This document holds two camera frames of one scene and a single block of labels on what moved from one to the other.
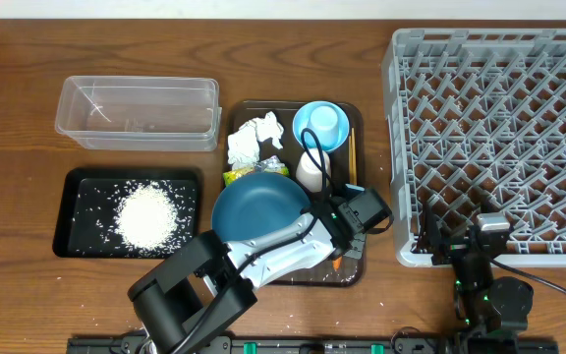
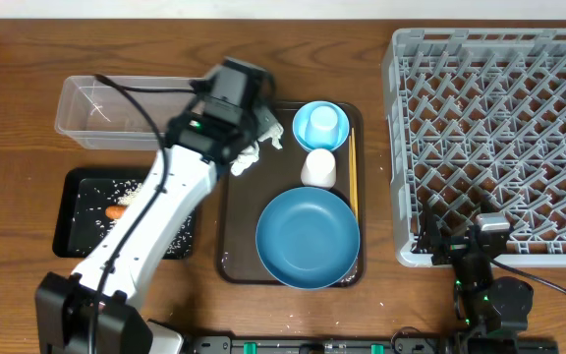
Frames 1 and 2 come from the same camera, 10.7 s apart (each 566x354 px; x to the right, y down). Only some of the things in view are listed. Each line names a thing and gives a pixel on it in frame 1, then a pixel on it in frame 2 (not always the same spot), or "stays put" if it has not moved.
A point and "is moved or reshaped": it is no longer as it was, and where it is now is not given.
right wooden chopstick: x=353 y=165 stays put
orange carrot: x=337 y=263 to x=115 y=211
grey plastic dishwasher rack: x=495 y=120 stays put
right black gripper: x=431 y=237 stays put
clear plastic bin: x=140 y=113 stays put
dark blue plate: x=254 y=205 is moved or reshaped
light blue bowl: x=301 y=119 stays put
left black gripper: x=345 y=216 to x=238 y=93
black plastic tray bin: x=128 y=212 stays put
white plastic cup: x=309 y=174 stays put
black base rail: x=310 y=345 stays put
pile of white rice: x=147 y=217 is moved or reshaped
